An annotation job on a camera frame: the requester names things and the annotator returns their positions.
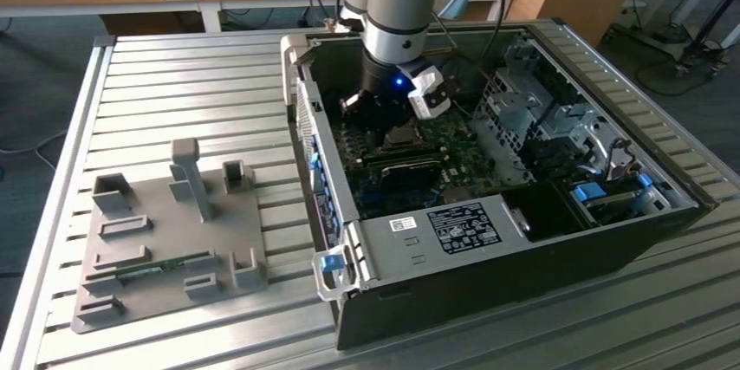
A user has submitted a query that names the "silver CPU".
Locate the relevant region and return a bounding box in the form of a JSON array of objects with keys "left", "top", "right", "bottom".
[{"left": 385, "top": 126, "right": 418, "bottom": 146}]

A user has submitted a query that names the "CPU socket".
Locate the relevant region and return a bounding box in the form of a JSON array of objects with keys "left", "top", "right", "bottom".
[{"left": 371, "top": 123, "right": 430, "bottom": 153}]

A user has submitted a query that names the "black graphics card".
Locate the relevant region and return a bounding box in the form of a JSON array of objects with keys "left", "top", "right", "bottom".
[{"left": 375, "top": 159, "right": 445, "bottom": 192}]

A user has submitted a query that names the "blue card retainer strip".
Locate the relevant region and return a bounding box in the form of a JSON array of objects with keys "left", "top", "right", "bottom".
[{"left": 307, "top": 133, "right": 342, "bottom": 237}]

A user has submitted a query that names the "green motherboard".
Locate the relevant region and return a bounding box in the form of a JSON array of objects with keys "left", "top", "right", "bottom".
[{"left": 329, "top": 100, "right": 525, "bottom": 220}]

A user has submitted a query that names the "metal drive cage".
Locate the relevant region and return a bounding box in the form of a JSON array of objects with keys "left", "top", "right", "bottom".
[{"left": 470, "top": 38, "right": 617, "bottom": 187}]

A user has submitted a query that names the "grey power supply unit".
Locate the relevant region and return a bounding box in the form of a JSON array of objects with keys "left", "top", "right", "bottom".
[{"left": 350, "top": 195, "right": 531, "bottom": 292}]

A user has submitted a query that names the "hard disk in blue carrier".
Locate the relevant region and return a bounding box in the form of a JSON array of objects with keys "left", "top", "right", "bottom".
[{"left": 569, "top": 173, "right": 677, "bottom": 227}]

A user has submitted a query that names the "grey parts rack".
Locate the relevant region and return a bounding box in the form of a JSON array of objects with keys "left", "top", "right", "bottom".
[{"left": 67, "top": 137, "right": 270, "bottom": 335}]

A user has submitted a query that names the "black PC case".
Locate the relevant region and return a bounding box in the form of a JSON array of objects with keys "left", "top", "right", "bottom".
[{"left": 279, "top": 17, "right": 723, "bottom": 352}]

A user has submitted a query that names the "green RAM stick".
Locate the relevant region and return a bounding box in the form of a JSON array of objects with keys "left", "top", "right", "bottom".
[{"left": 113, "top": 256, "right": 190, "bottom": 279}]

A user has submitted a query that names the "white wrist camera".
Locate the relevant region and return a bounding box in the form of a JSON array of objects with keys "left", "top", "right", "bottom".
[{"left": 395, "top": 60, "right": 453, "bottom": 120}]

